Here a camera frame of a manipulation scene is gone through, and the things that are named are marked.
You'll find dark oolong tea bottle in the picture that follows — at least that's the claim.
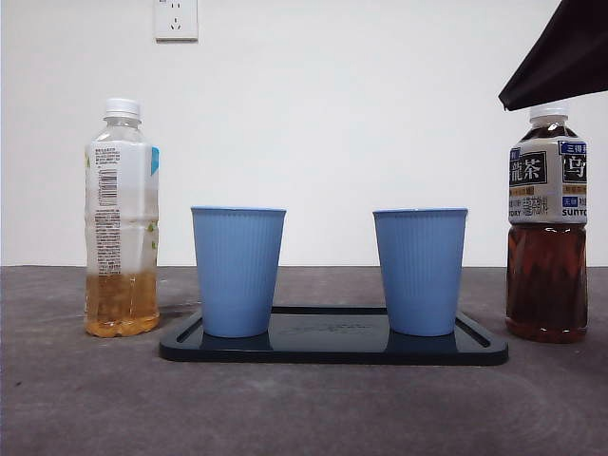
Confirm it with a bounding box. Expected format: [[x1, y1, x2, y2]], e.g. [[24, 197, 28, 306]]
[[504, 104, 591, 346]]

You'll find grey felt table mat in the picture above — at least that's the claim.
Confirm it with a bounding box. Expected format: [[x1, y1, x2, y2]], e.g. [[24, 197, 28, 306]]
[[0, 265, 608, 456]]

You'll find dark teal rectangular tray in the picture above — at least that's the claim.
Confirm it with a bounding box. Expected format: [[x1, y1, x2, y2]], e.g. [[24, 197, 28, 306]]
[[158, 306, 510, 367]]

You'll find white wall socket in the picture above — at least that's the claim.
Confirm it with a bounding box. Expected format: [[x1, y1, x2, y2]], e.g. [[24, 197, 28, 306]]
[[154, 0, 200, 43]]

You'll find pale tea bottle white label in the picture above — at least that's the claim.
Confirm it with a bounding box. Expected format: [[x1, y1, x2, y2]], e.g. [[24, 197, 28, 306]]
[[83, 97, 162, 339]]

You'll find blue ribbed plastic cup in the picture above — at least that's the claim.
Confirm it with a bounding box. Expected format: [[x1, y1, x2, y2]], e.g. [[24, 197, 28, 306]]
[[189, 205, 288, 339], [371, 206, 469, 337]]

